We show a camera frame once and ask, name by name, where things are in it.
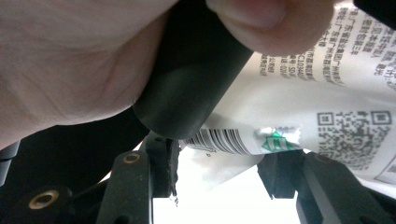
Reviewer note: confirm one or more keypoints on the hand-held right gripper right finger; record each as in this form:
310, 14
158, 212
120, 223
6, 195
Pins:
327, 193

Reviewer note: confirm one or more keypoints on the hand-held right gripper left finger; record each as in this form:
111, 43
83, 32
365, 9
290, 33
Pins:
130, 186

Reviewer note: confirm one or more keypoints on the white and blue plastic bag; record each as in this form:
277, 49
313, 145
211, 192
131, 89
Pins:
295, 99

